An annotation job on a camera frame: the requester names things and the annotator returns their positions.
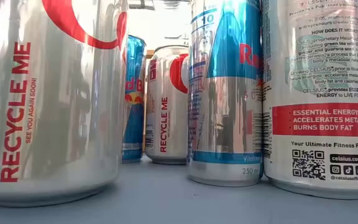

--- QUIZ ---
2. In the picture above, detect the blue Red Bull can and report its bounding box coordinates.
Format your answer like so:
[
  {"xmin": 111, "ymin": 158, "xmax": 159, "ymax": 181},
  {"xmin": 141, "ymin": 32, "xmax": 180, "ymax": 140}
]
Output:
[{"xmin": 122, "ymin": 34, "xmax": 147, "ymax": 164}]

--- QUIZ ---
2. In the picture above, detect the silver Diet Coke can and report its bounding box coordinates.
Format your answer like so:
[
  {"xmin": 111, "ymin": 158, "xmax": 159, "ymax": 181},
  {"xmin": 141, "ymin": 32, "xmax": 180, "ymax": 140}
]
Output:
[
  {"xmin": 0, "ymin": 0, "xmax": 129, "ymax": 208},
  {"xmin": 144, "ymin": 45, "xmax": 190, "ymax": 166}
]

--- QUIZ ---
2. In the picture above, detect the silver light-blue Red Bull can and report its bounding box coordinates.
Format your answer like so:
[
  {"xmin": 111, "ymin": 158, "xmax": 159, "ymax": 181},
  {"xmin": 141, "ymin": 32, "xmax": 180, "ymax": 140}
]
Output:
[{"xmin": 187, "ymin": 0, "xmax": 264, "ymax": 187}]

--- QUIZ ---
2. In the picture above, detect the white Celsius can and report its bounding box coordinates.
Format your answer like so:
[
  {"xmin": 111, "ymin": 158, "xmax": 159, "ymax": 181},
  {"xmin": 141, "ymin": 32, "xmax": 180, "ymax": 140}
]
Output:
[{"xmin": 261, "ymin": 0, "xmax": 358, "ymax": 200}]

